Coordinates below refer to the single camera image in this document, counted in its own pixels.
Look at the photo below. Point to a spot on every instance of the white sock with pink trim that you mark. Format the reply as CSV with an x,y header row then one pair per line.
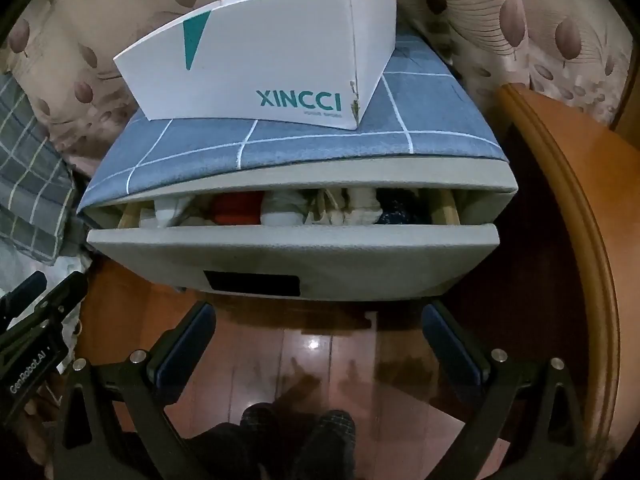
x,y
285,207

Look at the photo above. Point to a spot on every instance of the grey nightstand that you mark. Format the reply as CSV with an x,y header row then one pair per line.
x,y
500,185

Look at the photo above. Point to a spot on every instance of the person's left foot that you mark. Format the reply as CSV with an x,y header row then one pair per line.
x,y
260,425

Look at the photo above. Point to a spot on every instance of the grey plaid cloth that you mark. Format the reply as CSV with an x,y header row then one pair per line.
x,y
30,170

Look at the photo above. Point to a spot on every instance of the wooden drawer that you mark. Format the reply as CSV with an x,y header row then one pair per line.
x,y
300,260

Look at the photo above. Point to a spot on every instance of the navy floral underwear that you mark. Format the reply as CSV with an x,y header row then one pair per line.
x,y
402,207

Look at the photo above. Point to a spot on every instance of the wooden bed frame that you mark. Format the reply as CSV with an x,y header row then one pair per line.
x,y
565,170

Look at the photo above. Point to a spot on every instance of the small white sock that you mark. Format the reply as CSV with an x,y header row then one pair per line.
x,y
172,212

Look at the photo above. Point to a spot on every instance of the white fluffy sock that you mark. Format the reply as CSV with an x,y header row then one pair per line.
x,y
362,207

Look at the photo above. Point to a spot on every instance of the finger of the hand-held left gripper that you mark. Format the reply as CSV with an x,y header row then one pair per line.
x,y
65,295
22,292

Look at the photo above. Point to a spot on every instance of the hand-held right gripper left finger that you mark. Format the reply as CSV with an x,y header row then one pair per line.
x,y
186,342

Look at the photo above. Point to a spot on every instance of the person's right foot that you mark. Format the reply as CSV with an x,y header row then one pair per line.
x,y
330,430

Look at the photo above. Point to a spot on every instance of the person's foot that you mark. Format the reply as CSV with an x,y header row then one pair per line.
x,y
260,425
330,430

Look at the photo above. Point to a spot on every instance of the beige leaf-print curtain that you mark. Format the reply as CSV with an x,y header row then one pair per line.
x,y
75,20

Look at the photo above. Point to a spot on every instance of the red sock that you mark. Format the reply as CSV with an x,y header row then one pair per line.
x,y
237,208

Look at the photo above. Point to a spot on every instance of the white shoe box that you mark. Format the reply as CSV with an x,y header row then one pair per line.
x,y
260,60

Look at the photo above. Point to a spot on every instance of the blue checked cloth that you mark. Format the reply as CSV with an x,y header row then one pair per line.
x,y
310,147

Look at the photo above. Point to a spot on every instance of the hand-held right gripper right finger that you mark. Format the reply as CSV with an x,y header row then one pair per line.
x,y
452,342

